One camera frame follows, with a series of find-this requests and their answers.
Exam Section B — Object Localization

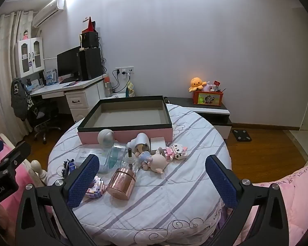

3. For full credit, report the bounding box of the black floor scale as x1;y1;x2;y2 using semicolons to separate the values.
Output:
232;129;252;142

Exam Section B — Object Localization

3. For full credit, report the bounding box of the white round figure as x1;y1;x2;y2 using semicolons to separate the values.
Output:
98;129;116;149

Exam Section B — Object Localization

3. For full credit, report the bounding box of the low cabinet black top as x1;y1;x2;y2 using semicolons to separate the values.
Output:
164;97;233;140

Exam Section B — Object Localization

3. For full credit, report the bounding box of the white desk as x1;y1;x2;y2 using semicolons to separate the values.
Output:
28;75;108;122

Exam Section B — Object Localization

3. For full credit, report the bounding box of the pink pig figure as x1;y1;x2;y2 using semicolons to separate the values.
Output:
149;151;170;175

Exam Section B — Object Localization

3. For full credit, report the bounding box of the black computer monitor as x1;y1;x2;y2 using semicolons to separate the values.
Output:
57;47;80;78

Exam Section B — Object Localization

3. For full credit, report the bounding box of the white air conditioner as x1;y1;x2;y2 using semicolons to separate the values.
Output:
32;0;66;28

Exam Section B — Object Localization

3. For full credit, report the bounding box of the rose gold metal jar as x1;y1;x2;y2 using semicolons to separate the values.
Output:
106;167;137;201

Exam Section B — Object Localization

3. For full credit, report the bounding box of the beige curtain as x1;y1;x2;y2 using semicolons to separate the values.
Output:
0;10;39;144

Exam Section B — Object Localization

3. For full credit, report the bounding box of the black speaker box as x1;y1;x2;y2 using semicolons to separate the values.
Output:
80;32;99;49

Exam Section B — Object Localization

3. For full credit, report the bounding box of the small white box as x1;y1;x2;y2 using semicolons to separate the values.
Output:
150;137;167;152

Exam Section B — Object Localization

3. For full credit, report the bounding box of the white glass-door cabinet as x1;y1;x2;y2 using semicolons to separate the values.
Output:
15;37;45;79

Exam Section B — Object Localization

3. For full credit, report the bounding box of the blue white box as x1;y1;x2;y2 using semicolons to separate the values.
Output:
46;69;57;85

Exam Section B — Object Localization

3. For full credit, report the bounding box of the pink white block figure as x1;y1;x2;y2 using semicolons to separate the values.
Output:
158;143;188;161

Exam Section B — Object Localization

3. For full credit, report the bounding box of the dark storage box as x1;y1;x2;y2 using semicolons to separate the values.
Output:
77;95;174;145

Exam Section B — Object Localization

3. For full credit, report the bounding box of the black office chair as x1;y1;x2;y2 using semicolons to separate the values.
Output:
27;99;62;144

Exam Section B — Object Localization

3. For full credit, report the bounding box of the black desktop speaker stack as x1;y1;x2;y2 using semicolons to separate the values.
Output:
79;48;103;81

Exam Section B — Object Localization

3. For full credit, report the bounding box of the blue-haired doll figure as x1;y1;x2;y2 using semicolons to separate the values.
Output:
137;151;153;171

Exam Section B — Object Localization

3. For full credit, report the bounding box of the dark jacket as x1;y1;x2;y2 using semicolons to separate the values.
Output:
11;77;32;121

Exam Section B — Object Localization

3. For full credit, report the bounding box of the pink quilt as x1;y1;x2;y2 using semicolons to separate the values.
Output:
232;165;308;246

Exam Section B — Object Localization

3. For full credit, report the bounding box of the bottle with orange cap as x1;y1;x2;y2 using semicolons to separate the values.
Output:
104;74;112;97

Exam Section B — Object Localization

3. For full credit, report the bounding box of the pastel block toy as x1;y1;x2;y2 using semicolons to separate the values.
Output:
86;175;106;200

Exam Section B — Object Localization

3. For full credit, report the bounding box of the snack bag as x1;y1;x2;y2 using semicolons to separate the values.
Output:
126;81;136;98

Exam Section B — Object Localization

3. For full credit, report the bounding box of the clear plastic floss box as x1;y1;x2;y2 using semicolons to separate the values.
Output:
73;143;126;174

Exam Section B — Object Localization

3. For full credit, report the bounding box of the black hair clip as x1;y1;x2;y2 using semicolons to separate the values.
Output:
59;159;76;177

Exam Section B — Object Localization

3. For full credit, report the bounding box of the white bedpost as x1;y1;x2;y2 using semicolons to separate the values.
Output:
31;159;48;185

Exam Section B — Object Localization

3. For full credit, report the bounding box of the orange octopus plush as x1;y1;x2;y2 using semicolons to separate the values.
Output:
188;77;208;93

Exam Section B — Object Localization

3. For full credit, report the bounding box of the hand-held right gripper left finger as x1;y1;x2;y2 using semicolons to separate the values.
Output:
15;154;100;246

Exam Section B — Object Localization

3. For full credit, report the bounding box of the red storage box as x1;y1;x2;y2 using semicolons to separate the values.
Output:
192;90;224;106

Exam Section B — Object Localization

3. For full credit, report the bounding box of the small bottle black cap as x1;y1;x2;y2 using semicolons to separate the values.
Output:
123;148;141;174

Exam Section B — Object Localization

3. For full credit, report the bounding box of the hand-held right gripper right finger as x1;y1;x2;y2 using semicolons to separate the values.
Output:
205;155;295;246

